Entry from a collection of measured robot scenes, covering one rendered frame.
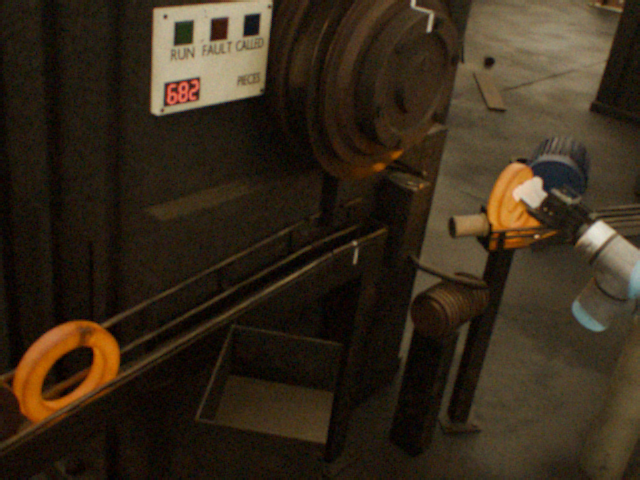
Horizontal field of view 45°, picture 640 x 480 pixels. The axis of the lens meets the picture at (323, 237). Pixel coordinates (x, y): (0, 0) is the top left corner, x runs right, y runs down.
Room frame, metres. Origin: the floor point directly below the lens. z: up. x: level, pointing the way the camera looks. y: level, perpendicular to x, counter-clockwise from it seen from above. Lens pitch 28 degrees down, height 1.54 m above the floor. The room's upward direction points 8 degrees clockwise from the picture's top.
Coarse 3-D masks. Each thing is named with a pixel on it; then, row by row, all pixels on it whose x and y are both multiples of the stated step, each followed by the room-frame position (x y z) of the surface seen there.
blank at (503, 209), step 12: (516, 168) 1.69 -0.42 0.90; (528, 168) 1.72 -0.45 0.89; (504, 180) 1.66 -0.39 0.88; (516, 180) 1.68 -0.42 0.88; (492, 192) 1.65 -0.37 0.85; (504, 192) 1.64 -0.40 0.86; (492, 204) 1.65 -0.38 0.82; (504, 204) 1.65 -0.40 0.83; (516, 204) 1.72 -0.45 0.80; (492, 216) 1.65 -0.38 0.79; (504, 216) 1.66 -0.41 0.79; (516, 216) 1.72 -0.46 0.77
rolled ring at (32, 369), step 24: (48, 336) 0.99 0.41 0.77; (72, 336) 1.00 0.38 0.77; (96, 336) 1.04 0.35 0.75; (24, 360) 0.96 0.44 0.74; (48, 360) 0.97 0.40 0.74; (96, 360) 1.07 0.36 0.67; (24, 384) 0.94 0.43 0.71; (96, 384) 1.04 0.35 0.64; (24, 408) 0.93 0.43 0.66; (48, 408) 0.97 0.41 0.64
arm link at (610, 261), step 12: (612, 240) 1.53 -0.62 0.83; (624, 240) 1.54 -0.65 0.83; (600, 252) 1.52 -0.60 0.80; (612, 252) 1.51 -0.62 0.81; (624, 252) 1.50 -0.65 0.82; (636, 252) 1.51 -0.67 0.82; (600, 264) 1.51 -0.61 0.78; (612, 264) 1.49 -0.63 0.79; (624, 264) 1.48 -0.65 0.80; (636, 264) 1.48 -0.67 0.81; (600, 276) 1.52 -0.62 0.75; (612, 276) 1.49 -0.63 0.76; (624, 276) 1.47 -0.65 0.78; (636, 276) 1.46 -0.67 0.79; (612, 288) 1.49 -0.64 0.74; (624, 288) 1.47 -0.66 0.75; (636, 288) 1.46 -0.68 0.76
